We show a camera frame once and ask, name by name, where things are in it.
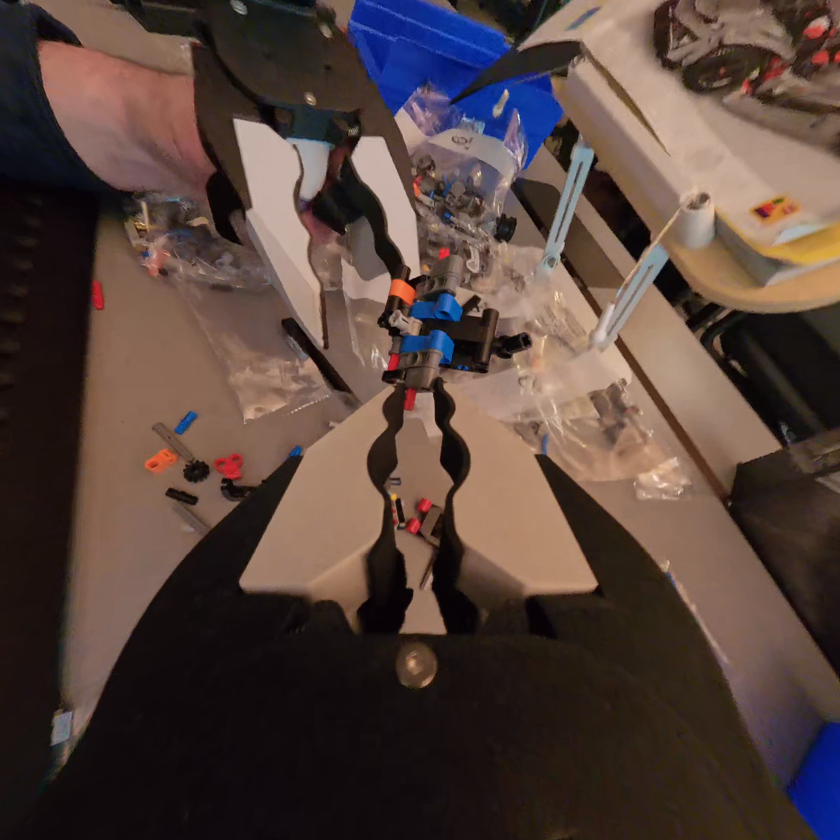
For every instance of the black lego gear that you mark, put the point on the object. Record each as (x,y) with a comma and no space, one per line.
(195,470)

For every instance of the orange lego connector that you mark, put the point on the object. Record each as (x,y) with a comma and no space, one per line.
(161,460)

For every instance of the red lego pin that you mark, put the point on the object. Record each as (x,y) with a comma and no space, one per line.
(97,295)

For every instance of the blue plastic bin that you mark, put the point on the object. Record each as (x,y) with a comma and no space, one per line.
(426,46)
(817,781)

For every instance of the black lego wheel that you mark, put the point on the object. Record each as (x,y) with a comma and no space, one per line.
(505,228)

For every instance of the person's left hand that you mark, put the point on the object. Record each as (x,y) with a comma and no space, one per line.
(124,124)

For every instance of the open instruction book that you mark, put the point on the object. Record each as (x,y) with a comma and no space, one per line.
(722,79)

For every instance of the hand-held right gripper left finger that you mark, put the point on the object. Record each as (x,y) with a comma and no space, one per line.
(315,525)

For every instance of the large bag dark lego pieces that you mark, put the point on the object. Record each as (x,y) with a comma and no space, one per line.
(459,184)

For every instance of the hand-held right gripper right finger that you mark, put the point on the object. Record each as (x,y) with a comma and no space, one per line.
(525,525)

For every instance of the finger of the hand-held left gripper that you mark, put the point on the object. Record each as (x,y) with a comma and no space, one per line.
(394,197)
(269,190)

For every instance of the dark perforated board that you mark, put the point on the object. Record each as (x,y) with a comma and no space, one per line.
(39,459)

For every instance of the long black lego beam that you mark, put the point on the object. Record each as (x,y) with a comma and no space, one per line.
(321,361)

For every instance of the short black lego pin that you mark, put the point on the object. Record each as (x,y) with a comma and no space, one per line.
(180,495)

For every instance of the red lego connector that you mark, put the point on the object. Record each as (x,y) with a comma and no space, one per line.
(228,466)

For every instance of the pile of clear plastic bags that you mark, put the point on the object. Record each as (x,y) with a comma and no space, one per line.
(558,367)

